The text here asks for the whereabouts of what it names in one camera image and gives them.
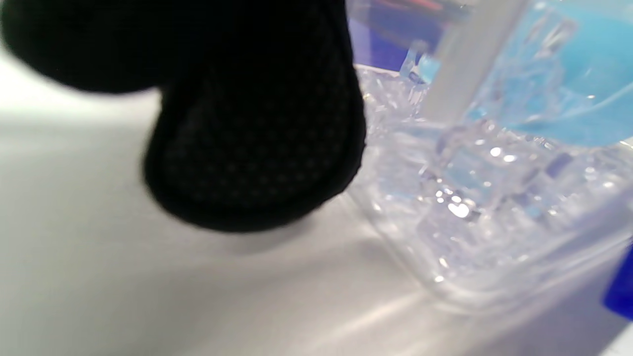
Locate person's left hand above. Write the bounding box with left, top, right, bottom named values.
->
left=0, top=0, right=367, bottom=233

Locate clear plastic container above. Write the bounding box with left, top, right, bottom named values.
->
left=356, top=64, right=633, bottom=277

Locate clear container with blue clips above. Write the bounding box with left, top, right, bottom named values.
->
left=341, top=0, right=633, bottom=322

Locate blue plastic scoop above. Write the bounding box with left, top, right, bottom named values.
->
left=415, top=0, right=633, bottom=149

